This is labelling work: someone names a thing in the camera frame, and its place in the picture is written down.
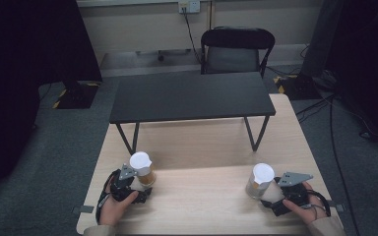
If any black folding chair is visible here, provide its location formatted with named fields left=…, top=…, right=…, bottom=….
left=200, top=27, right=276, bottom=80

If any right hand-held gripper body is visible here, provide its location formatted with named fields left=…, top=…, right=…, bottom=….
left=270, top=171, right=314, bottom=217

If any small black table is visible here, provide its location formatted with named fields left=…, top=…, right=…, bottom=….
left=108, top=71, right=277, bottom=155

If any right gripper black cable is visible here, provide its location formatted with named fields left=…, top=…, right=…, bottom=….
left=306, top=189, right=332, bottom=219

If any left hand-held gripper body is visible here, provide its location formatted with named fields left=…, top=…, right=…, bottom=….
left=109, top=163, right=140, bottom=203

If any black curtain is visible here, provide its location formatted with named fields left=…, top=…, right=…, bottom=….
left=299, top=0, right=378, bottom=150
left=0, top=0, right=103, bottom=201

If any person's right hand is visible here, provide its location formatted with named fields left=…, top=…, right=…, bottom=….
left=282, top=182, right=329, bottom=226

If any black stand base striped tape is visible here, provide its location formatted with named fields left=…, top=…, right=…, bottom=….
left=273, top=74, right=323, bottom=101
left=52, top=80, right=101, bottom=110

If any person's left hand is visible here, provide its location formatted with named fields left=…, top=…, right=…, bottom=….
left=98, top=190, right=140, bottom=227

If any black power cable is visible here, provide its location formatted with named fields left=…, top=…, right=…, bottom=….
left=181, top=8, right=203, bottom=65

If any grey table clamp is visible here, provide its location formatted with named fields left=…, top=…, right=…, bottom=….
left=72, top=205, right=95, bottom=214
left=328, top=200, right=346, bottom=213

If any long black floor cable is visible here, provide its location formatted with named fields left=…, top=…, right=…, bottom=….
left=328, top=94, right=359, bottom=236

